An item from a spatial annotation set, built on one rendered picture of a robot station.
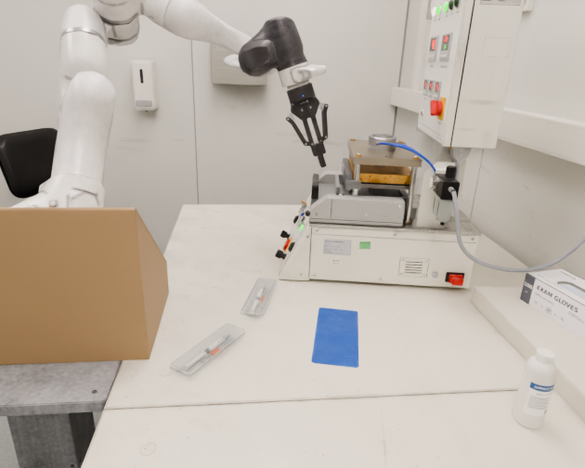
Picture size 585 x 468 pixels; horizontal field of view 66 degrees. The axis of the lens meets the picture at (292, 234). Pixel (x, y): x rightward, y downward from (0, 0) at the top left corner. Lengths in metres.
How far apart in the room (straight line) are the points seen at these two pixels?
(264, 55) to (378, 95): 1.63
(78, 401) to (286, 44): 0.96
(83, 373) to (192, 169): 1.95
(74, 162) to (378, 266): 0.81
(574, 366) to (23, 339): 1.09
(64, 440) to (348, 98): 2.22
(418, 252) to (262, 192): 1.70
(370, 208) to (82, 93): 0.74
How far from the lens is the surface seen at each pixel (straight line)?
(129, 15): 1.38
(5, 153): 2.64
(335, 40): 2.77
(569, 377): 1.05
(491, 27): 1.22
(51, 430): 1.32
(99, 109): 1.14
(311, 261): 1.26
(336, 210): 1.22
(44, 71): 2.91
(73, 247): 0.92
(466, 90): 1.21
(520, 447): 0.92
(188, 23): 1.36
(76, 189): 1.09
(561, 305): 1.21
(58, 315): 1.00
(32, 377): 1.05
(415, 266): 1.29
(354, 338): 1.07
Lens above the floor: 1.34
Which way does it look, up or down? 21 degrees down
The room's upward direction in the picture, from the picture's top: 2 degrees clockwise
